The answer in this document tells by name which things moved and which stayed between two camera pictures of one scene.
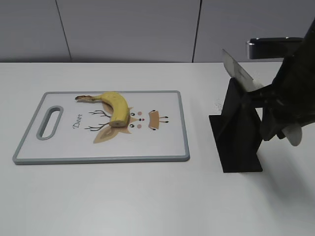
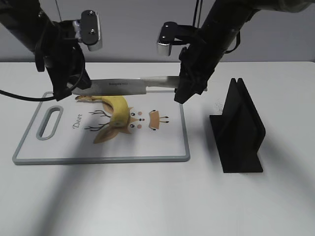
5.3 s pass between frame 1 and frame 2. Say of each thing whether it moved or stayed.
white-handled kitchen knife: moved
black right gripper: moved
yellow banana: moved
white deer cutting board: stayed
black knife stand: stayed
